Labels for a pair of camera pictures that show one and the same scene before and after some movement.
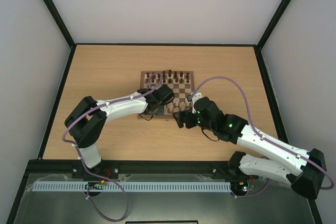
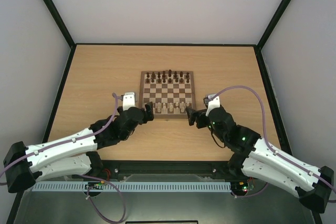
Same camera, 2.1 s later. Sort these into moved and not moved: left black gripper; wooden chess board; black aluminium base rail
Moved: left black gripper
Not moved: black aluminium base rail; wooden chess board
